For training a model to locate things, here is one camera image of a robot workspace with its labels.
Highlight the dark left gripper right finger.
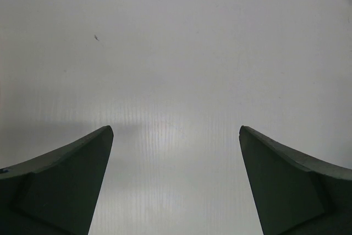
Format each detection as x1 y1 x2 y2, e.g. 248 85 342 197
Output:
239 126 351 234

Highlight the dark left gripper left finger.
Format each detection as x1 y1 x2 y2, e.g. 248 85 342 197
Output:
1 125 113 234

